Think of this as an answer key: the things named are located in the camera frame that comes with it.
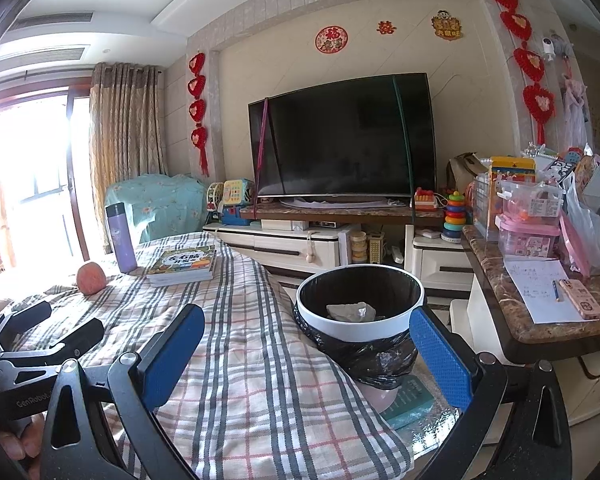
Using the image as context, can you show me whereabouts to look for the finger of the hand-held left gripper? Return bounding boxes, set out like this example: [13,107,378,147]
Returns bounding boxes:
[0,317,106,378]
[0,300,53,348]

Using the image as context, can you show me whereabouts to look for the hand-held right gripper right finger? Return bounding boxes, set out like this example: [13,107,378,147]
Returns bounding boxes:
[408,306,575,480]

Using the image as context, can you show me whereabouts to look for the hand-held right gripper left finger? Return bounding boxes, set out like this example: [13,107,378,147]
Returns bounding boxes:
[39,303,207,480]

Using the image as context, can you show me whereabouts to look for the trash bin with black liner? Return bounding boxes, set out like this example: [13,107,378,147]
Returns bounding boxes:
[295,269,423,393]

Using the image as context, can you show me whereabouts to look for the white trash bin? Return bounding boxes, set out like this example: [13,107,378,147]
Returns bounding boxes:
[293,266,426,356]

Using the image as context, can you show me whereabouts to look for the person's left hand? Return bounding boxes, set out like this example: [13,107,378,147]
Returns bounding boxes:
[0,412,46,466]

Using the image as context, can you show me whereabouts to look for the teal book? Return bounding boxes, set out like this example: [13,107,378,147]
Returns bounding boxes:
[380,374,437,428]

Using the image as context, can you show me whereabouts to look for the orange red fruit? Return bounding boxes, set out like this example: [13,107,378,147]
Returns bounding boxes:
[76,261,108,295]

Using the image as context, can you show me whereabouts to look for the marble top side cabinet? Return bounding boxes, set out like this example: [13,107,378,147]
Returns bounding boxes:
[450,225,600,428]

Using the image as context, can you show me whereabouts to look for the plaid blanket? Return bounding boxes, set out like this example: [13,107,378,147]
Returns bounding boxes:
[0,234,413,480]

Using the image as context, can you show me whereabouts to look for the crumpled grey tissue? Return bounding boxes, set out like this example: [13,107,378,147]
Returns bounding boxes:
[326,301,378,322]

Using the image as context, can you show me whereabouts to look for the purple thermos bottle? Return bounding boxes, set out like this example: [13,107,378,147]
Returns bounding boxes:
[105,202,137,275]

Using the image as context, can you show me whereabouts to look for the white paper sheet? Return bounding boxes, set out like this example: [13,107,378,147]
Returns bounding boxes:
[505,255,600,325]

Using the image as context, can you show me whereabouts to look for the pink plastic storage box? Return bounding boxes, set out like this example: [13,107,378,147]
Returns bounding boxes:
[495,214,561,258]

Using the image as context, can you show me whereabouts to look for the phone in pink case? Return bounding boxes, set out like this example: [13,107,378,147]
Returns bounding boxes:
[560,279,600,321]

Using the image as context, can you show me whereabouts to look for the teal covered chair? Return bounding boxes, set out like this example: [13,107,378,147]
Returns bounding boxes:
[104,174,212,246]

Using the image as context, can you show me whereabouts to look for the clear drawer organiser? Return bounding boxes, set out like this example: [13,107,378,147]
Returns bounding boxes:
[472,174,501,241]

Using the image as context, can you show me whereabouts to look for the red toy telephone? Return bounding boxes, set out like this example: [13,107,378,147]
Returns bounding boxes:
[412,187,446,212]

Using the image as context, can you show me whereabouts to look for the yellow wheel toy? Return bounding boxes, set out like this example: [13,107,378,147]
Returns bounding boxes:
[206,182,226,211]

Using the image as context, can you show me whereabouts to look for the white wooden television stand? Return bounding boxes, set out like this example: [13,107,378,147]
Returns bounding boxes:
[202,202,476,296]

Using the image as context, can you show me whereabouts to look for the clear lidded plastic box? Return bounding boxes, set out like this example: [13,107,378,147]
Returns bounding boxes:
[495,177,565,221]

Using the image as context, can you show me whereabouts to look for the brown paper bag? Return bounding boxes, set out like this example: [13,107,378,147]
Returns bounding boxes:
[447,152,488,193]

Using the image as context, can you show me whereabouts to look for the white plastic shopping bag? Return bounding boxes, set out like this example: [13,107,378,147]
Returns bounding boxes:
[560,180,600,276]

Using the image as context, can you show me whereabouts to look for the yellow toy box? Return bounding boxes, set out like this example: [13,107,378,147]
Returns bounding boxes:
[489,156,537,183]

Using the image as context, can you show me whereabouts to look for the black flat television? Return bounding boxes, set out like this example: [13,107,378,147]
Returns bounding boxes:
[247,72,437,198]

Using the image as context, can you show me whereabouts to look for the ceiling air vent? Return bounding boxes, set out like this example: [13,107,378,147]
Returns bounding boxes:
[11,11,95,32]
[0,46,90,68]

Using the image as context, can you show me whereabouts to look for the pink hanging clothes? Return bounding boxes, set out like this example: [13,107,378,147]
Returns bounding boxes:
[562,77,588,146]

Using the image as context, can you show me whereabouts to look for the rainbow stacking ring toy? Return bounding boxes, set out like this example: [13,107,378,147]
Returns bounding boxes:
[441,191,468,243]

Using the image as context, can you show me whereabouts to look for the brown balcony door frame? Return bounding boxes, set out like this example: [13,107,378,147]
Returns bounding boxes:
[0,77,93,281]

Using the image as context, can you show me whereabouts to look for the red heart string decoration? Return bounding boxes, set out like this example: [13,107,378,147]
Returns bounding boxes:
[188,52,211,177]
[486,0,556,145]

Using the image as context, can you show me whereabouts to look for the white security camera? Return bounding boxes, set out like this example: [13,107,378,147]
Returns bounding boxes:
[540,35,573,61]

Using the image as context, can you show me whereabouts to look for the golden figure wall decoration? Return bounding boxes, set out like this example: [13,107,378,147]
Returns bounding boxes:
[431,9,464,38]

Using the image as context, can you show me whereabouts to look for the round red wall decoration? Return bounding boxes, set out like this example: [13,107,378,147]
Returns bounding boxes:
[315,25,350,55]

